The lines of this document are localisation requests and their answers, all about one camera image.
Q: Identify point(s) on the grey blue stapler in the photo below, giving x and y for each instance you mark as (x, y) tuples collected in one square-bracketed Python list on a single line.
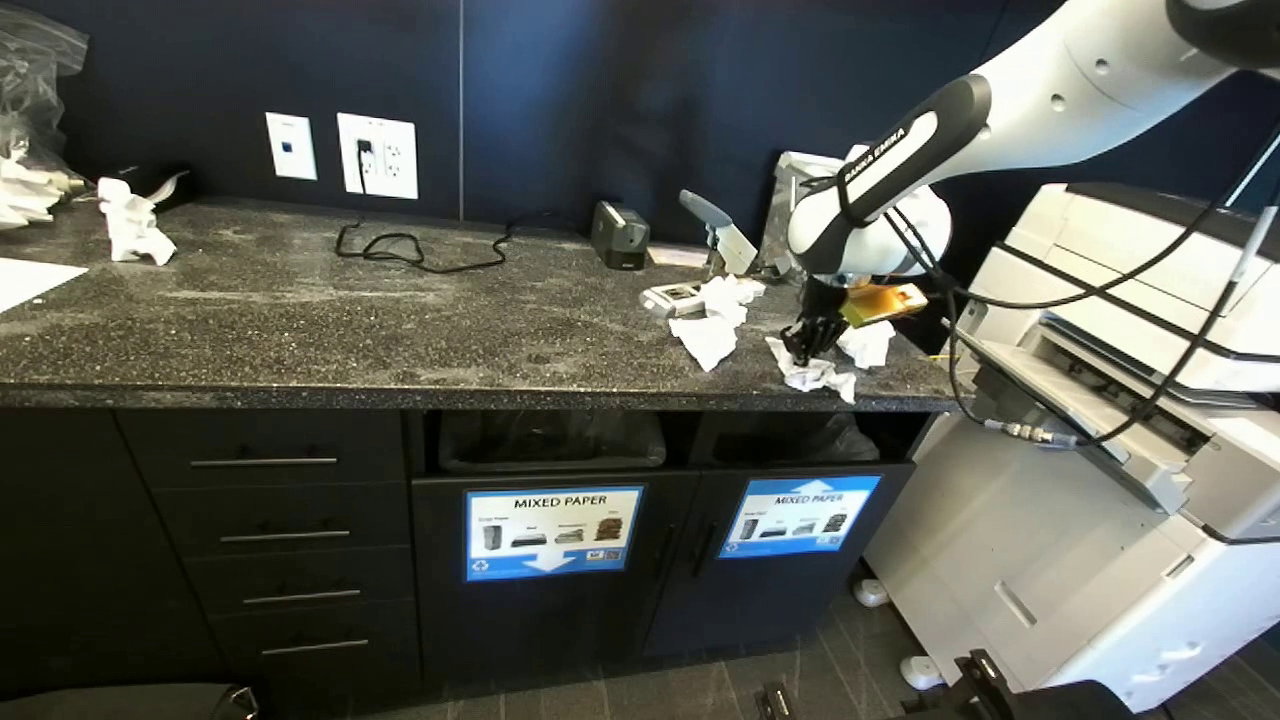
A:
[(723, 235)]

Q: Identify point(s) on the white office printer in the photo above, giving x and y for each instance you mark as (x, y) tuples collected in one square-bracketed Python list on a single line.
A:
[(1066, 534)]

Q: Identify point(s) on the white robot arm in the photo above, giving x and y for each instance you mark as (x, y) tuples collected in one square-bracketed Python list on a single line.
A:
[(1066, 94)]

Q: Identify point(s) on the black tape dispenser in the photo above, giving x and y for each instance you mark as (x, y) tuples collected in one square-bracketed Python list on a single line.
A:
[(621, 236)]

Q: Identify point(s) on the white printer caster wheel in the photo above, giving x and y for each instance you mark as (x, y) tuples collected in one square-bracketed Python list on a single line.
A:
[(923, 672), (869, 593)]

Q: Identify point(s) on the blue label with up arrow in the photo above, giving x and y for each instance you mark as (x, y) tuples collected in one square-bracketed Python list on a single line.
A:
[(802, 519)]

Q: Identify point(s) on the clear plastic bag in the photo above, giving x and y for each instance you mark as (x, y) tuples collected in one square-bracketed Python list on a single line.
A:
[(28, 122)]

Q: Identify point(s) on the white wall power outlet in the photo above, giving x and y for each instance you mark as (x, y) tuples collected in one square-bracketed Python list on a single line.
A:
[(378, 157)]

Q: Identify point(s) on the white wall switch plate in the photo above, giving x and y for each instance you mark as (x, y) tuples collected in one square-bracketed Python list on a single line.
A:
[(290, 144)]

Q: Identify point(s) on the flat white paper sheet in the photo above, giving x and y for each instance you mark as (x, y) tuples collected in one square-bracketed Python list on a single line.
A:
[(28, 283)]

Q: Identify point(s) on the black cabinet with granite counter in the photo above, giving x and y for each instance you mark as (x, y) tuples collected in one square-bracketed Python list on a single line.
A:
[(267, 323)]

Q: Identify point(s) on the crumpled white tissue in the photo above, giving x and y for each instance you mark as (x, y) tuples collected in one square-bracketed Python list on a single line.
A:
[(135, 227)]

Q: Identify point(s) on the blue label with down arrow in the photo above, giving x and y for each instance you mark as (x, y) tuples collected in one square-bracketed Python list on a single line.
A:
[(553, 534)]

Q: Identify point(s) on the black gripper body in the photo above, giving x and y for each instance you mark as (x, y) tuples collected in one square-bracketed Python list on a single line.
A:
[(827, 301)]

